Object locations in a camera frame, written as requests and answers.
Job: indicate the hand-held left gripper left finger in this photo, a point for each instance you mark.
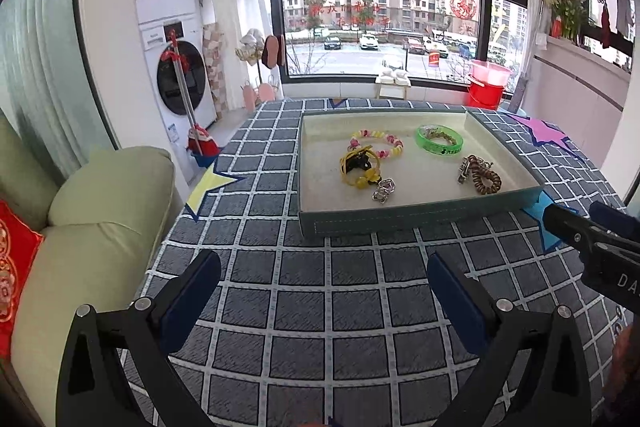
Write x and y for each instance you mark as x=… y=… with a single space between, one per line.
x=192 y=297

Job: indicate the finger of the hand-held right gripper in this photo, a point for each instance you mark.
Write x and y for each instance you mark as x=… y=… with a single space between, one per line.
x=570 y=227
x=617 y=219

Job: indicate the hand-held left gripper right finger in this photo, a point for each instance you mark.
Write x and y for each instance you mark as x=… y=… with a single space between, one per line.
x=455 y=297

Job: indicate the silver metal clasp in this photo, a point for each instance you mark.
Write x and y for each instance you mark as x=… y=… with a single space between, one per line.
x=384 y=191

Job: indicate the black hair clip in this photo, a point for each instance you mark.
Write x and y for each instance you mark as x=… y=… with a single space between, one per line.
x=360 y=161

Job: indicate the beige lined jewelry tray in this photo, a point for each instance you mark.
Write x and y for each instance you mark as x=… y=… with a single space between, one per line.
x=325 y=167

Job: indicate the pale green sofa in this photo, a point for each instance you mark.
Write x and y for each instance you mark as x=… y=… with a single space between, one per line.
x=100 y=232

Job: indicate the grey checkered star blanket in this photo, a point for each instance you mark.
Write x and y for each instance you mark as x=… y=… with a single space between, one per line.
x=320 y=297

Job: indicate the grey washboard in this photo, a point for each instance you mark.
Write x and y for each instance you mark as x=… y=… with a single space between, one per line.
x=520 y=92

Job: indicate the red bucket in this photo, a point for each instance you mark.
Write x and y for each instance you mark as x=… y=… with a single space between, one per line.
x=482 y=97

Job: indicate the pink basin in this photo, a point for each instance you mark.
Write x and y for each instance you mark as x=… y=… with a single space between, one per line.
x=490 y=72

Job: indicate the red embroidered cushion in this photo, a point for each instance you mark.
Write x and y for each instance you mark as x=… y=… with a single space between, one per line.
x=15 y=267

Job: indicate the red hanging ornament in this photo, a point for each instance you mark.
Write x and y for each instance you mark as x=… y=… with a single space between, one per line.
x=605 y=27

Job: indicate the pink slippers pair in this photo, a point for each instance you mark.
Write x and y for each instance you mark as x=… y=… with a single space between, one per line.
x=260 y=94

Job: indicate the green potted plant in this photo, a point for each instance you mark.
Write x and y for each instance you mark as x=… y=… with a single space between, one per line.
x=567 y=12

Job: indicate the red outdoor sign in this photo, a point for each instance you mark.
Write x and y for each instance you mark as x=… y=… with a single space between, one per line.
x=434 y=58

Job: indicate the white washing machine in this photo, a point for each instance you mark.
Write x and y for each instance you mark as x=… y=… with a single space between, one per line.
x=175 y=77

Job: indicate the white parked car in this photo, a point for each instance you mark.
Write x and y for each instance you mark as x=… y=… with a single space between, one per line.
x=368 y=41
x=436 y=47

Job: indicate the white slippers on stool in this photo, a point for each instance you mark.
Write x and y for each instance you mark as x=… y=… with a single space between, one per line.
x=395 y=76

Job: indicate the pink checkered folded mat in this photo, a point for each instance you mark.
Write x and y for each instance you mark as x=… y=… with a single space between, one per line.
x=215 y=67

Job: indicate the gold shoe rack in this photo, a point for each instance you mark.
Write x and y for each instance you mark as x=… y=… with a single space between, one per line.
x=260 y=72

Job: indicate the red parked car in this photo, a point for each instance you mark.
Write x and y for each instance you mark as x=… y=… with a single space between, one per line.
x=413 y=45

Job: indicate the white plush slippers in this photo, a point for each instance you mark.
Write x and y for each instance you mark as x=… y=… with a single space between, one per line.
x=249 y=47

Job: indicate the brown slippers pair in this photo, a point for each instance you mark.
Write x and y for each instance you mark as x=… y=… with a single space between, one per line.
x=274 y=52

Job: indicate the dark parked car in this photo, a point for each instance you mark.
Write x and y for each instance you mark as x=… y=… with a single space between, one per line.
x=332 y=43

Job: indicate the grey sheer curtain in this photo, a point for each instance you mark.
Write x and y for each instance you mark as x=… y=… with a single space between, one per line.
x=45 y=32

